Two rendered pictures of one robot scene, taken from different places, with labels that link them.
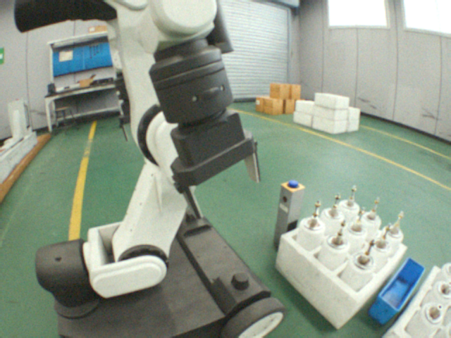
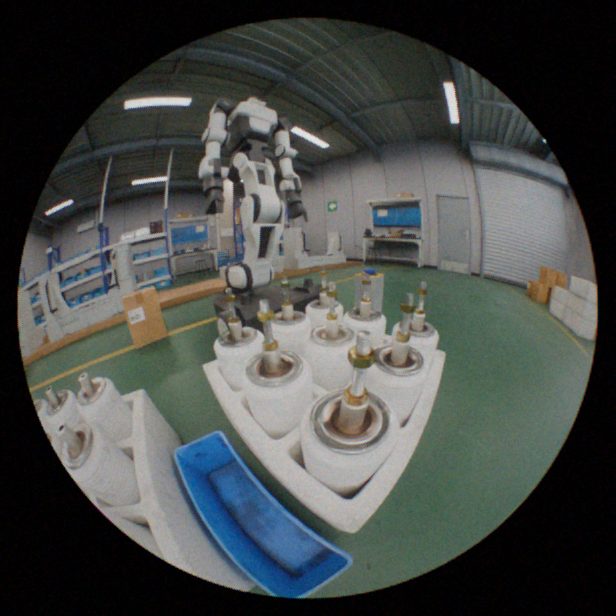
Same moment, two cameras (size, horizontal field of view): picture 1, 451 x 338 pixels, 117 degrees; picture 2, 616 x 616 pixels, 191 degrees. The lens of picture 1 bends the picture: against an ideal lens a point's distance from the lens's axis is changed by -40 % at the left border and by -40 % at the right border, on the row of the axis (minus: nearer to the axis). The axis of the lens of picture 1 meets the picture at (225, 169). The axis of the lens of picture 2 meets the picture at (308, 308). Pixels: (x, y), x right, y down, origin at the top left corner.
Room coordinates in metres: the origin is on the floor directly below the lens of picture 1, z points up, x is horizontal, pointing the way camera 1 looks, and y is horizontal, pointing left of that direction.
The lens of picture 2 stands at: (0.44, -0.70, 0.39)
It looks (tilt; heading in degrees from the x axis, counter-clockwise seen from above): 19 degrees down; 73
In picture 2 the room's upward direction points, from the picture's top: 3 degrees counter-clockwise
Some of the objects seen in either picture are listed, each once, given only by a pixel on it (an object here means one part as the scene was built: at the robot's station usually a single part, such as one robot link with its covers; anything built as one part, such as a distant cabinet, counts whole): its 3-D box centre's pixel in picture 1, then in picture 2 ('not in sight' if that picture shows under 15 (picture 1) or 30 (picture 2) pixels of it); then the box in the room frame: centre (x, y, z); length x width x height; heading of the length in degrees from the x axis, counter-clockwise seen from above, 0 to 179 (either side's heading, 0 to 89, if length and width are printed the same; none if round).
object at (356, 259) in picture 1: (363, 260); (237, 336); (0.39, -0.41, 0.25); 0.08 x 0.08 x 0.01
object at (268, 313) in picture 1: (255, 324); (231, 336); (0.31, -0.09, 0.10); 0.20 x 0.05 x 0.20; 119
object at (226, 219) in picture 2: not in sight; (223, 217); (-0.64, 6.13, 2.00); 0.58 x 0.58 x 4.00; 29
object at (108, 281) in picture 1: (122, 255); (250, 274); (0.41, 0.28, 0.28); 0.21 x 0.20 x 0.13; 119
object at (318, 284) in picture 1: (343, 260); (330, 398); (0.55, -0.47, 0.09); 0.39 x 0.39 x 0.18; 27
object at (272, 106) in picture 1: (273, 105); (539, 292); (4.37, -0.92, 0.15); 0.30 x 0.24 x 0.30; 28
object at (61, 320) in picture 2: not in sight; (87, 289); (-1.71, 0.81, 0.45); 1.45 x 0.57 x 0.74; 29
